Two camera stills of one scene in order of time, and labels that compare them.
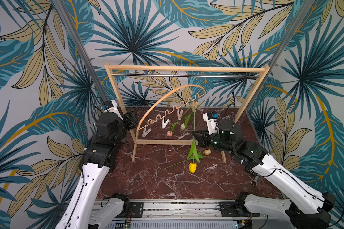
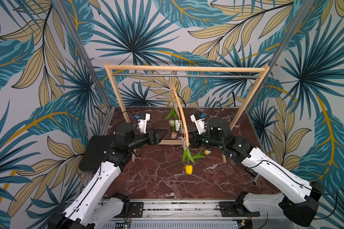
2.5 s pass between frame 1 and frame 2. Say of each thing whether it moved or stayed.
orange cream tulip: stayed
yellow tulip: moved
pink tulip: moved
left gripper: moved
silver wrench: stayed
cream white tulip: moved
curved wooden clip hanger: moved
